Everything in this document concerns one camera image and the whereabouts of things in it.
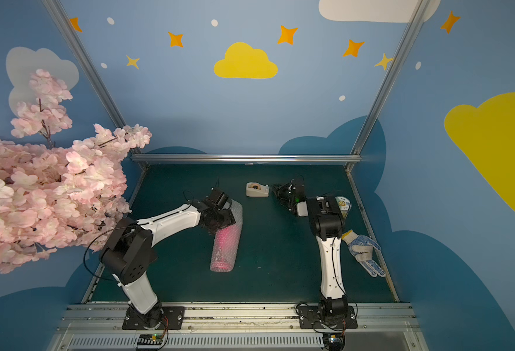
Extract aluminium front rail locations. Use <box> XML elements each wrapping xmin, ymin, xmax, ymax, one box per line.
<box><xmin>48</xmin><ymin>303</ymin><xmax>429</xmax><ymax>350</ymax></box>

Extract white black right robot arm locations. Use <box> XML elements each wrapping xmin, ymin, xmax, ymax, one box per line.
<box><xmin>273</xmin><ymin>179</ymin><xmax>350</xmax><ymax>327</ymax></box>

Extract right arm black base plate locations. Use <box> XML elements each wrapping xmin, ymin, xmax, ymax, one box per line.
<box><xmin>295</xmin><ymin>303</ymin><xmax>358</xmax><ymax>331</ymax></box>

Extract white tape dispenser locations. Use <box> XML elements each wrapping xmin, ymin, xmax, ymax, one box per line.
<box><xmin>245</xmin><ymin>182</ymin><xmax>270</xmax><ymax>197</ymax></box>

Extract right aluminium frame post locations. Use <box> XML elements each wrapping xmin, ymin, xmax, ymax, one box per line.
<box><xmin>345</xmin><ymin>0</ymin><xmax>431</xmax><ymax>176</ymax></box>

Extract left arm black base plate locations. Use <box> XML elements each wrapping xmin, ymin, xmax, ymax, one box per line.
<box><xmin>122</xmin><ymin>304</ymin><xmax>186</xmax><ymax>331</ymax></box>

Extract aluminium frame post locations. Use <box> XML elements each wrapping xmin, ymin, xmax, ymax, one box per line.
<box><xmin>345</xmin><ymin>0</ymin><xmax>431</xmax><ymax>176</ymax></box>
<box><xmin>41</xmin><ymin>0</ymin><xmax>140</xmax><ymax>154</ymax></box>

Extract left aluminium frame post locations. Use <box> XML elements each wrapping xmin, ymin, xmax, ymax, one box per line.
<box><xmin>41</xmin><ymin>0</ymin><xmax>140</xmax><ymax>154</ymax></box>

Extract small green circuit board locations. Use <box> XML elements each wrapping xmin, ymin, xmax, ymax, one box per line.
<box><xmin>135</xmin><ymin>334</ymin><xmax>165</xmax><ymax>350</ymax></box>

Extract aluminium back frame bar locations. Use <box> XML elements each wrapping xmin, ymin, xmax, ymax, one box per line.
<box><xmin>131</xmin><ymin>154</ymin><xmax>361</xmax><ymax>164</ymax></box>

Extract clear bubble wrap sheet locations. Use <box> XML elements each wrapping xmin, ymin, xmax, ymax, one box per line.
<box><xmin>209</xmin><ymin>199</ymin><xmax>244</xmax><ymax>273</ymax></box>

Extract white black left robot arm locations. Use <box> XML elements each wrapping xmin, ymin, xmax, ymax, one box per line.
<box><xmin>99</xmin><ymin>188</ymin><xmax>243</xmax><ymax>331</ymax></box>

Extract pink cherry blossom tree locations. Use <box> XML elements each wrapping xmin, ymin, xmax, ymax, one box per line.
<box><xmin>0</xmin><ymin>70</ymin><xmax>152</xmax><ymax>273</ymax></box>

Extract pink plastic wine glass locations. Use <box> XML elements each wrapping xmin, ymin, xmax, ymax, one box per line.
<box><xmin>211</xmin><ymin>226</ymin><xmax>243</xmax><ymax>271</ymax></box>

